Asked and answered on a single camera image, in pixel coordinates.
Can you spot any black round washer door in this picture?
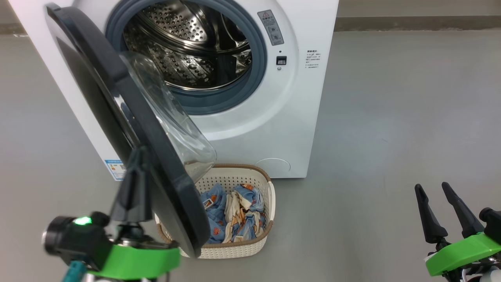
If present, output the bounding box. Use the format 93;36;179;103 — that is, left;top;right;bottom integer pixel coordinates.
45;3;217;259

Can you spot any grey warning sticker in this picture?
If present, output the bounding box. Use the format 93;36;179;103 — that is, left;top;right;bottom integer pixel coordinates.
257;10;285;46

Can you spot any cream blue patterned garment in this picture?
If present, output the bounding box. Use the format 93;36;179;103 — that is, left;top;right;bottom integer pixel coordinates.
223;184;269;243

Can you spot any perforated steel washer drum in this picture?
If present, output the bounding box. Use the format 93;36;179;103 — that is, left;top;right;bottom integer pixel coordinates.
123;0;253;91

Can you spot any white front-load washing machine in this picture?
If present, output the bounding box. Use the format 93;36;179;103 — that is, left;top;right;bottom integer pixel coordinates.
8;0;339;181

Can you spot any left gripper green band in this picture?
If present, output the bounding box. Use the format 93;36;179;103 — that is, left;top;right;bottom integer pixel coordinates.
88;147;180;281

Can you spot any teal left camera cable connector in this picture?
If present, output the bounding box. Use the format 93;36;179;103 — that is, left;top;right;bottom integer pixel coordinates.
62;262;87;282

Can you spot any blue orange patterned garment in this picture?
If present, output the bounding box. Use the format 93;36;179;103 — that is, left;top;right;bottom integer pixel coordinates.
200;183;235;244

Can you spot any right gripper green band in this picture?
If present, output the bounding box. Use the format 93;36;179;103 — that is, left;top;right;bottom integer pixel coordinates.
415;182;501;282

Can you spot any cream perforated laundry basket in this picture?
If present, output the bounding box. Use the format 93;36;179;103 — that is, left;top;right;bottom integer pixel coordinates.
155;164;276;259

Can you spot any round white filter cover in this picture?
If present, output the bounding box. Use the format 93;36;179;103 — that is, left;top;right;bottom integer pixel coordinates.
254;158;291;177

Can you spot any blue energy label sticker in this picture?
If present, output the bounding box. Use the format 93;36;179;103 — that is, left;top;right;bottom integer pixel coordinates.
104;159;128;181

